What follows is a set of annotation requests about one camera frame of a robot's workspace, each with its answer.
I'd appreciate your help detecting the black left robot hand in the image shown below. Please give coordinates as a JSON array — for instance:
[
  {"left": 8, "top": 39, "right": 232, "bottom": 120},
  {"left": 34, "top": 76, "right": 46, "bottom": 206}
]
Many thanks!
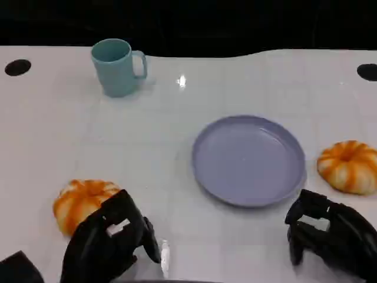
[{"left": 59, "top": 189, "right": 163, "bottom": 283}]

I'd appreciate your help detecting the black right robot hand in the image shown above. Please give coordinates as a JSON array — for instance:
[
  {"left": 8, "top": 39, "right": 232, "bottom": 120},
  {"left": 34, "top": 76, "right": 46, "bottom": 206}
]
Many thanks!
[{"left": 284, "top": 189, "right": 377, "bottom": 283}]

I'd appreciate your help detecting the orange and white bread roll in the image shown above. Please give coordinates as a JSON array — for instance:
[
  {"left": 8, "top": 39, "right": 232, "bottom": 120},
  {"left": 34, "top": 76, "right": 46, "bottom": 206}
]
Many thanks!
[
  {"left": 52, "top": 179, "right": 122, "bottom": 237},
  {"left": 316, "top": 140, "right": 377, "bottom": 196}
]

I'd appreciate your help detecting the lilac plate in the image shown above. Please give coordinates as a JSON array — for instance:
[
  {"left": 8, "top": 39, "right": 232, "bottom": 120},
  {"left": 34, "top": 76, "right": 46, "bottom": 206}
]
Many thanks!
[{"left": 191, "top": 115, "right": 307, "bottom": 209}]

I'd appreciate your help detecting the black round table grommet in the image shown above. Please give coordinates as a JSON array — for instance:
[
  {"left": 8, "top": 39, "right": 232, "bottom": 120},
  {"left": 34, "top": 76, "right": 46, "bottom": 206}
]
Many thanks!
[
  {"left": 356, "top": 63, "right": 377, "bottom": 81},
  {"left": 4, "top": 59, "right": 32, "bottom": 77}
]

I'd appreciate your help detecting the pale green mug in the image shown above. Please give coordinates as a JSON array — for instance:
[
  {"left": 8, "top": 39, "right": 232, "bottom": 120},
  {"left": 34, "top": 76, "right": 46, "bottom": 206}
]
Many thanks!
[{"left": 90, "top": 38, "right": 148, "bottom": 98}]

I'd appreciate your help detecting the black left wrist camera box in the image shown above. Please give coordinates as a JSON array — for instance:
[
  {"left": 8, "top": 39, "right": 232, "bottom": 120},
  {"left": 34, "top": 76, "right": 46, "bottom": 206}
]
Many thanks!
[{"left": 0, "top": 250, "right": 45, "bottom": 283}]

